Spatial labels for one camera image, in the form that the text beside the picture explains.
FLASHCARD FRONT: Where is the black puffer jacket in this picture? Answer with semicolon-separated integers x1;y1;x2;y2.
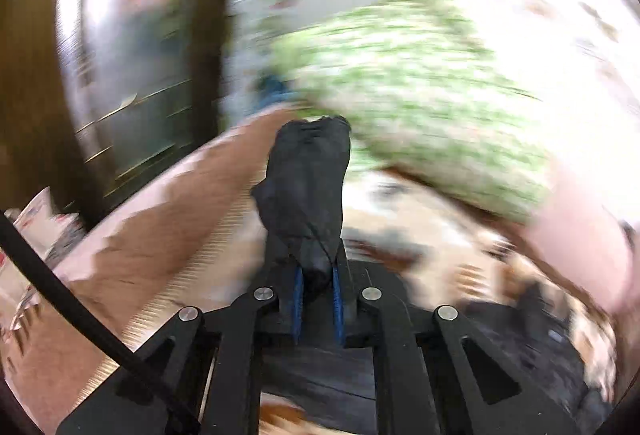
252;117;612;434

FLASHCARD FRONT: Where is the leaf-patterned beige blanket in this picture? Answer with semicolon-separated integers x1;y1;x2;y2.
2;108;616;434

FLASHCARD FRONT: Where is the green checkered pillow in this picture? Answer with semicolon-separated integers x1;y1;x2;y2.
271;0;553;223

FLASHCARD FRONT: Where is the white paper bag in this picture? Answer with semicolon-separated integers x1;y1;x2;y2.
1;187;86;355

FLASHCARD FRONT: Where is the pink bolster cushion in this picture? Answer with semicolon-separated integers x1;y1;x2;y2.
523;177;639;313

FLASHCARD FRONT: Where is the glass panel door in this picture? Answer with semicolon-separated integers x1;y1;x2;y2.
55;0;216;207

